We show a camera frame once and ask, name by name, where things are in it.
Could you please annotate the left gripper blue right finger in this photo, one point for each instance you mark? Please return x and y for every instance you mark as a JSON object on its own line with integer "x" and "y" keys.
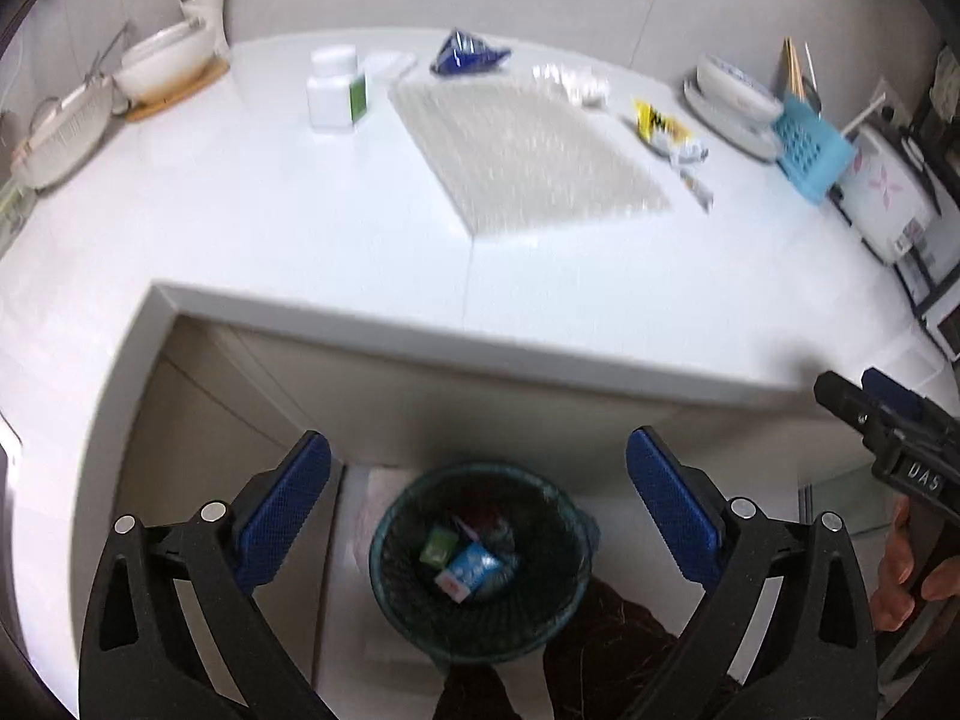
{"x": 683, "y": 502}

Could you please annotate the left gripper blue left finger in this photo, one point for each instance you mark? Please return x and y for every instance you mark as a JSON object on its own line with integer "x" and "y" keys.
{"x": 272, "y": 507}

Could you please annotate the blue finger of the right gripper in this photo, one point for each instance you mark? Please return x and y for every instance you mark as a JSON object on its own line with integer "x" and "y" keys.
{"x": 900, "y": 400}
{"x": 854, "y": 407}

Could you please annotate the green white small box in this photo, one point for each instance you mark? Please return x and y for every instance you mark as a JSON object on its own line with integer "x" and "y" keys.
{"x": 439, "y": 548}

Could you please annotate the blue white milk carton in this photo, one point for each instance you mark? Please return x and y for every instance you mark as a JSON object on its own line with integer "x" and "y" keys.
{"x": 467, "y": 572}

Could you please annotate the yellow snack bag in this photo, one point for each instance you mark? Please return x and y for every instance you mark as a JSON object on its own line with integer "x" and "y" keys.
{"x": 667, "y": 136}

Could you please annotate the clear bubble wrap sheet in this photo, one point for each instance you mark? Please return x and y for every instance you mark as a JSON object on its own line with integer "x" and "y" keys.
{"x": 512, "y": 158}

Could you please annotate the white pill bottle green label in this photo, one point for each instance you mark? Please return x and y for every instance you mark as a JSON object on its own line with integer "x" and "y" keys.
{"x": 336, "y": 89}

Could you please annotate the white tissue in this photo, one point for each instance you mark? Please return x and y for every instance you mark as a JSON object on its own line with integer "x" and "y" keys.
{"x": 579, "y": 86}

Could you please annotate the blue foil snack wrapper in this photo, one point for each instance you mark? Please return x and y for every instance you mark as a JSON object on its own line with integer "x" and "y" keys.
{"x": 463, "y": 54}

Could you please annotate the black mesh trash bin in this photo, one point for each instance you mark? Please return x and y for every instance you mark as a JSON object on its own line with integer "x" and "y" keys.
{"x": 545, "y": 544}

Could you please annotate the person's right hand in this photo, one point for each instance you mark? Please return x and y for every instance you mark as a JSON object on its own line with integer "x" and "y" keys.
{"x": 891, "y": 603}

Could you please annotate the white microwave oven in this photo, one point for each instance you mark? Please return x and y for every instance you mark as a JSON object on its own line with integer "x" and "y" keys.
{"x": 929, "y": 274}

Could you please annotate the white floral rice cooker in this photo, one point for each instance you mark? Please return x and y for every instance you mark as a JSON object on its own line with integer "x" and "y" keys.
{"x": 887, "y": 193}

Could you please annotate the blue plastic utensil holder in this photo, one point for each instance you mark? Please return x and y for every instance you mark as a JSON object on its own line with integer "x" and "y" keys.
{"x": 814, "y": 154}

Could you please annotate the blue rimmed plate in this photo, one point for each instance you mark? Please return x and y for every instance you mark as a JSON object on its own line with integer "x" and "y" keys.
{"x": 760, "y": 143}

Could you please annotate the hanging cloth rag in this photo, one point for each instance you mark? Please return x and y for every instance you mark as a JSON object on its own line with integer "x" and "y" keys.
{"x": 944, "y": 92}

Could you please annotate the wooden chopsticks bundle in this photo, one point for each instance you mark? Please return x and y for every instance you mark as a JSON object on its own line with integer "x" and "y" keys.
{"x": 793, "y": 78}

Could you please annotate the blue patterned white bowl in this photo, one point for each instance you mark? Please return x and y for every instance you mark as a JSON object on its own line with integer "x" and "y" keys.
{"x": 725, "y": 84}

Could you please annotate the round wooden coaster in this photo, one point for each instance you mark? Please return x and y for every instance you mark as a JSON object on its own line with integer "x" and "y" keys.
{"x": 209, "y": 76}

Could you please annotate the white bowl on coaster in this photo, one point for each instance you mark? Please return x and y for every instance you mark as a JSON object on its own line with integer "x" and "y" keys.
{"x": 165, "y": 62}

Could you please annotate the white vase cup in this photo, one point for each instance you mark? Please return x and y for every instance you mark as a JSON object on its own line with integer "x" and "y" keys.
{"x": 211, "y": 12}

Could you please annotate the wall socket with plug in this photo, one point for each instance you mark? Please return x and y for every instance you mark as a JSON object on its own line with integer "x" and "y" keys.
{"x": 892, "y": 109}

